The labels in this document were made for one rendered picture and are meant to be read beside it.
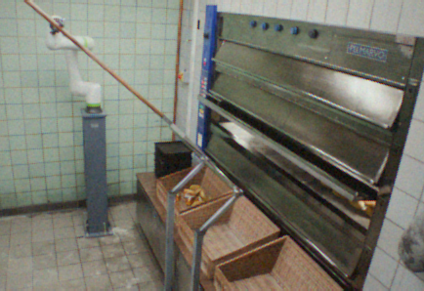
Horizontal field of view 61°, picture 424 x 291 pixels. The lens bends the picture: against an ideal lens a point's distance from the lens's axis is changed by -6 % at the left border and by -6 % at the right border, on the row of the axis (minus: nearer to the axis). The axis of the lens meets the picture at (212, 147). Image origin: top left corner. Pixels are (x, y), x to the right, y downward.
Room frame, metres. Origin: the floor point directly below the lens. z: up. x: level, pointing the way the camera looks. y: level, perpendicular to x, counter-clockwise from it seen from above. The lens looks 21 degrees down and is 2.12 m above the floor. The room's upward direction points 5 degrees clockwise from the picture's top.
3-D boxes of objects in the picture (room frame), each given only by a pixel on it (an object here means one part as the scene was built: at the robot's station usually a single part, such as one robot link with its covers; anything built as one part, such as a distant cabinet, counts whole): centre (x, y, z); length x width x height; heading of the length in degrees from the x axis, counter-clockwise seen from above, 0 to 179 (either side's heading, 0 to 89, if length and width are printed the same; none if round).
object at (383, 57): (2.31, -0.39, 1.99); 1.80 x 0.08 x 0.21; 26
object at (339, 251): (2.30, -0.37, 1.02); 1.79 x 0.11 x 0.19; 26
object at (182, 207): (2.70, 0.11, 0.72); 0.56 x 0.49 x 0.28; 26
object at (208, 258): (2.16, -0.14, 0.72); 0.56 x 0.49 x 0.28; 27
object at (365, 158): (2.30, -0.37, 1.54); 1.79 x 0.11 x 0.19; 26
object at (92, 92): (3.08, 1.07, 1.36); 0.16 x 0.13 x 0.19; 77
